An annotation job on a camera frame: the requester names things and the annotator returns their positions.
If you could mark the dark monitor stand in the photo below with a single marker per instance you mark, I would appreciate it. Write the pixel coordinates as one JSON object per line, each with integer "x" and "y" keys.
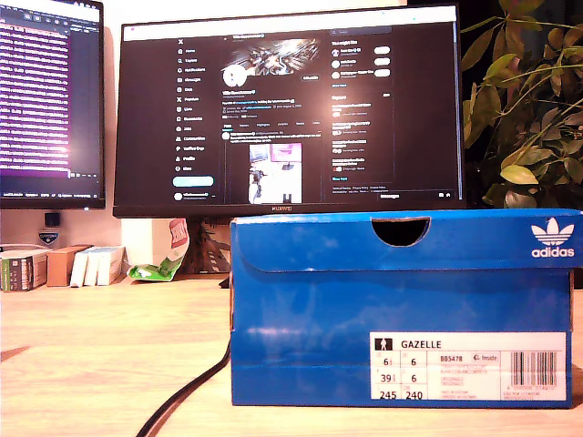
{"x": 207, "y": 250}

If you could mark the white small box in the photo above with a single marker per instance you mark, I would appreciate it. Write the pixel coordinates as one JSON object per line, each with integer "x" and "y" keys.
{"x": 109, "y": 267}
{"x": 92, "y": 269}
{"x": 78, "y": 271}

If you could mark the brown cardboard box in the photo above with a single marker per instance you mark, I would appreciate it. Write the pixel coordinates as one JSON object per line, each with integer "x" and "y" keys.
{"x": 61, "y": 267}

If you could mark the green leafy houseplant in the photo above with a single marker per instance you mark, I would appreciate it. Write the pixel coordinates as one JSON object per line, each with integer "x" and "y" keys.
{"x": 524, "y": 136}

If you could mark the small black device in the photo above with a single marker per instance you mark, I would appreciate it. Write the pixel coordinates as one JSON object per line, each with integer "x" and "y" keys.
{"x": 52, "y": 218}

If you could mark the monitor with purple text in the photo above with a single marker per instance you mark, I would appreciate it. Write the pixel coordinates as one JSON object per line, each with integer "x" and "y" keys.
{"x": 41, "y": 91}

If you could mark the black wide Huawei monitor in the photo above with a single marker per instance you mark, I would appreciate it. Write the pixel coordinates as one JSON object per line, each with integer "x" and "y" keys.
{"x": 291, "y": 114}

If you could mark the green white snack bag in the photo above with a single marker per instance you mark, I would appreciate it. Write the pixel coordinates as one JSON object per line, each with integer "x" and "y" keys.
{"x": 157, "y": 271}

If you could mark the blue shoebox lid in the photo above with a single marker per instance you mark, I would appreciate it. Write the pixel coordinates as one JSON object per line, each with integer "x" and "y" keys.
{"x": 319, "y": 241}

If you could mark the dark shield badge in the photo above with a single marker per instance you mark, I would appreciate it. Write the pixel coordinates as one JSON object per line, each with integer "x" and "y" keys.
{"x": 48, "y": 237}

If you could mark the green white printed box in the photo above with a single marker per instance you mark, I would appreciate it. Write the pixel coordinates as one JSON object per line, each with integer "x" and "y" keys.
{"x": 18, "y": 274}

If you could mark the blue shoebox base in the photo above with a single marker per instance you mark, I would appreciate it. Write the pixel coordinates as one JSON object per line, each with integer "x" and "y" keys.
{"x": 296, "y": 318}

